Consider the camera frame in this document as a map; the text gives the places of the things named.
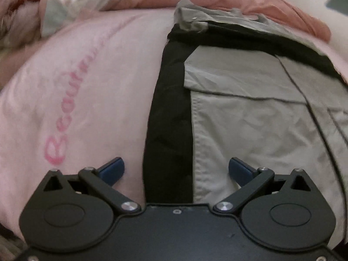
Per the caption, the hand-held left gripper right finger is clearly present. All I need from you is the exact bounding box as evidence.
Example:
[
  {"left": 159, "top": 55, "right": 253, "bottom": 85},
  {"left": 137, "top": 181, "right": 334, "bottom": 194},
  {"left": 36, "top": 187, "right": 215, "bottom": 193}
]
[{"left": 212, "top": 157, "right": 314, "bottom": 214}]

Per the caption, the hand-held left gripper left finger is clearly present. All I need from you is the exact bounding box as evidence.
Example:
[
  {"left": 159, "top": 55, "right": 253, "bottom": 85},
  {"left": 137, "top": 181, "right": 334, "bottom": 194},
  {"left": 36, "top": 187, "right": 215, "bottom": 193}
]
[{"left": 40, "top": 157, "right": 142, "bottom": 215}]

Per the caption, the grey and black jacket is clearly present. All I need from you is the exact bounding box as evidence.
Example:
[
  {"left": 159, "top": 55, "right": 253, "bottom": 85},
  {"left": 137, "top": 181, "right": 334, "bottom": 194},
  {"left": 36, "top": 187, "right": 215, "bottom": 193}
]
[{"left": 143, "top": 0, "right": 348, "bottom": 204}]

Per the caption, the pink printed bed sheet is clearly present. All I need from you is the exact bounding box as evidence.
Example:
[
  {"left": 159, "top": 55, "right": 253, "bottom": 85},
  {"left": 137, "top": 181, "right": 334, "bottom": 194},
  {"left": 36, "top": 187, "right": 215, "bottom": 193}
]
[{"left": 0, "top": 8, "right": 348, "bottom": 241}]

